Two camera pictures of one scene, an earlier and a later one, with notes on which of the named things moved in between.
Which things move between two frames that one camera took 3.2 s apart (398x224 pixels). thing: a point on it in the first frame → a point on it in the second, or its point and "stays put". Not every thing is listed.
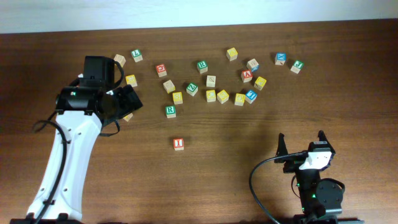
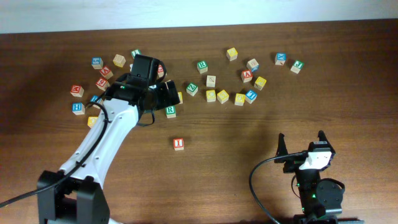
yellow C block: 211,96 stays put
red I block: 178,144 stays put
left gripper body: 128,102 → 163,98
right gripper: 291,165 stays put
